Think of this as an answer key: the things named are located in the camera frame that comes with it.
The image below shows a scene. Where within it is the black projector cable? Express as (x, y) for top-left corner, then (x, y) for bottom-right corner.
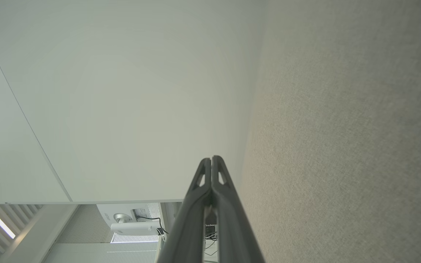
(137, 216), (168, 235)

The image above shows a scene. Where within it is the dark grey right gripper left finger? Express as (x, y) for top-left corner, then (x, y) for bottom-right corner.
(158, 158), (211, 263)

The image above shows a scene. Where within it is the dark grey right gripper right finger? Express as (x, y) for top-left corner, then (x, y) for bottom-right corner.
(212, 156), (266, 263)

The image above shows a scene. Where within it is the white ceiling projector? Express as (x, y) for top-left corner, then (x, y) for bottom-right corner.
(96, 203), (163, 236)

